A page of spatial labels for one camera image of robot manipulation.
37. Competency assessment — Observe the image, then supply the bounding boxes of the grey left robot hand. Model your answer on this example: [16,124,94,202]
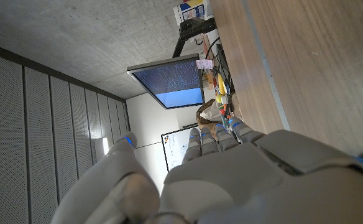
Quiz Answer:
[50,116,363,224]

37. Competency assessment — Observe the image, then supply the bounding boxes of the brown jacket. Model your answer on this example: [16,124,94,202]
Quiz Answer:
[195,98,223,139]

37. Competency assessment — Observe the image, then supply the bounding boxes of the whiteboard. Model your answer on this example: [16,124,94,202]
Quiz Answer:
[160,123,201,172]

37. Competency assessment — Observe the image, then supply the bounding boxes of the white plastic bag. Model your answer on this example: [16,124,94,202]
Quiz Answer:
[200,101,221,123]

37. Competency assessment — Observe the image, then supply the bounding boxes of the yellow banana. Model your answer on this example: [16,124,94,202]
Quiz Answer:
[217,73,227,96]

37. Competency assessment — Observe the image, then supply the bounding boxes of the computer monitor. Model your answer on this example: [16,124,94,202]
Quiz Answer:
[126,53,206,110]

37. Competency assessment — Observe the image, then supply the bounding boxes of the paper note on monitor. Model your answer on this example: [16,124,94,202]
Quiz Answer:
[195,58,214,70]

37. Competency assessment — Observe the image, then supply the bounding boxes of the white wipes canister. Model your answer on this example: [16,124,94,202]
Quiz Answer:
[173,0,214,26]

